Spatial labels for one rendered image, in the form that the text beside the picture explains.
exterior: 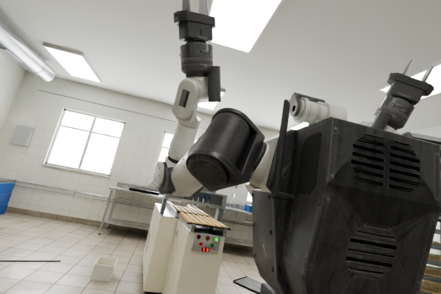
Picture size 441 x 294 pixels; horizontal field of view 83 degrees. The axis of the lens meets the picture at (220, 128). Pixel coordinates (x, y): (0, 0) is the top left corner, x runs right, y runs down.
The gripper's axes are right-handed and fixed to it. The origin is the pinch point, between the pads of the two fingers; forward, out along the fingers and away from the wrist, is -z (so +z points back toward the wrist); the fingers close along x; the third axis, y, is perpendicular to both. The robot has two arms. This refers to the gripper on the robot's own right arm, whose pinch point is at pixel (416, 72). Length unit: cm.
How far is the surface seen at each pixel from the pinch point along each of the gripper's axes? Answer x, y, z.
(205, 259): 53, 120, 154
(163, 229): 116, 156, 178
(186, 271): 59, 110, 167
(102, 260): 173, 169, 268
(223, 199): 85, 198, 125
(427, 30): -10, 178, -123
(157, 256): 105, 153, 203
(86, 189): 395, 330, 319
